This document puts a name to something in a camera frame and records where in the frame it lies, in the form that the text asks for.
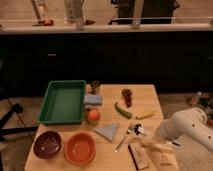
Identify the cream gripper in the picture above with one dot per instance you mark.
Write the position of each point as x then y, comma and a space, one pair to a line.
159, 147

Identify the orange red bowl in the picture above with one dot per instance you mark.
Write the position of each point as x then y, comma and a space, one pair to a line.
80, 149

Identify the blue sponge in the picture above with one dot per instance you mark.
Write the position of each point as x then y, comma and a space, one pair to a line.
93, 99

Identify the dark purple bowl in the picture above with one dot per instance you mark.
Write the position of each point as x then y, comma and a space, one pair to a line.
47, 145

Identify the black tripod leg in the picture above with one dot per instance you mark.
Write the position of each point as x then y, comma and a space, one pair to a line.
6, 126

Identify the metal fork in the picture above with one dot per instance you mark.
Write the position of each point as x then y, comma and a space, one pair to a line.
129, 131

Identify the yellow banana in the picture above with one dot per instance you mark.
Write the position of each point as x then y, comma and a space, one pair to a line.
145, 114

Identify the black wooden block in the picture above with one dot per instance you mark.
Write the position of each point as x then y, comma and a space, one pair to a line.
138, 156

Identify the green plastic tray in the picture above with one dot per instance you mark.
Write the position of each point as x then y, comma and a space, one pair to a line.
63, 103

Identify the grey triangular cloth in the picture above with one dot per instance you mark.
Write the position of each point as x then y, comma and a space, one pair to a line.
107, 131

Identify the orange fruit on stand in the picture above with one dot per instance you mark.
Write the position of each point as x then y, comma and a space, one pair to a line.
93, 116

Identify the green chili pepper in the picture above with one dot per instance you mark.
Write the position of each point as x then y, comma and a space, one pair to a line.
122, 111

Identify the bunch of dark grapes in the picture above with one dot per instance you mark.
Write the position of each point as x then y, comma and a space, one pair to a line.
127, 96

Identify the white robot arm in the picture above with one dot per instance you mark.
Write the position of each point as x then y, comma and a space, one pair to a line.
190, 122

